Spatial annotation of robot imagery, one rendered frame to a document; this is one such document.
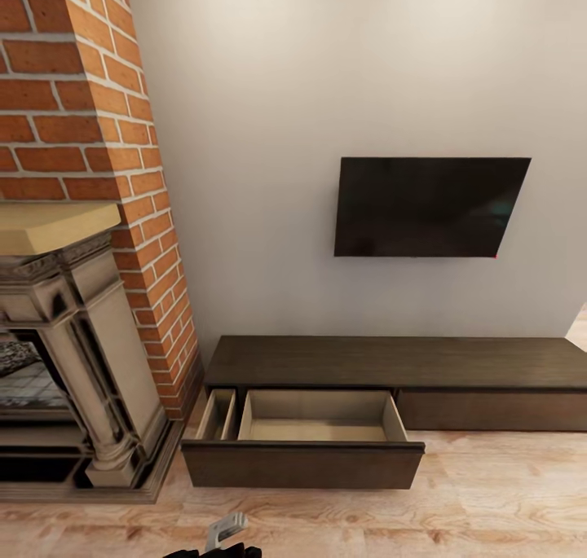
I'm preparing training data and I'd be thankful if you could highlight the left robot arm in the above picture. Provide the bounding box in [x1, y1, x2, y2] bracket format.
[164, 512, 262, 558]

